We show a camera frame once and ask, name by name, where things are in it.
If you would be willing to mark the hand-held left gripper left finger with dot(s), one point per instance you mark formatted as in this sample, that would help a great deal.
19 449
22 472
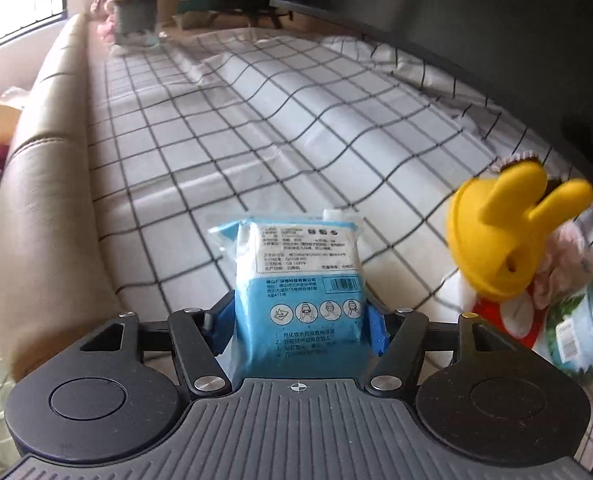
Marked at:
225 324

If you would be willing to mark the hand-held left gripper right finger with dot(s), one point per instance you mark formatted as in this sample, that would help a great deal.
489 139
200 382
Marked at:
376 334

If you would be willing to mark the blue cotton pad packet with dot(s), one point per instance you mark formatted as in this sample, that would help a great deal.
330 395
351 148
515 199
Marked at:
296 290

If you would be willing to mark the yellow eared plush toy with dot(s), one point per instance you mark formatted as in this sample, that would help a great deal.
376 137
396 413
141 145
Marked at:
501 240

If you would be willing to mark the green lid glass jar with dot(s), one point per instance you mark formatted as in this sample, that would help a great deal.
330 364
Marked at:
584 330

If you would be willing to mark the black checked white cloth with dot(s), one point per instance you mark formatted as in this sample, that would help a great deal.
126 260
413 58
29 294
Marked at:
286 125

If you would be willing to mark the beige leather sofa back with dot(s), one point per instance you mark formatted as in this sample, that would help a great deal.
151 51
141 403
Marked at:
51 185

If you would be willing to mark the potted plant in grey pot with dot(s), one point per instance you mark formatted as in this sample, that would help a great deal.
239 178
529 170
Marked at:
135 15

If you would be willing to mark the dark flat monitor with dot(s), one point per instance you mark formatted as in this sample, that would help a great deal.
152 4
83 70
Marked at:
476 20

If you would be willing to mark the pink plush toy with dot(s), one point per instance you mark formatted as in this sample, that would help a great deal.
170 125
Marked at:
104 15

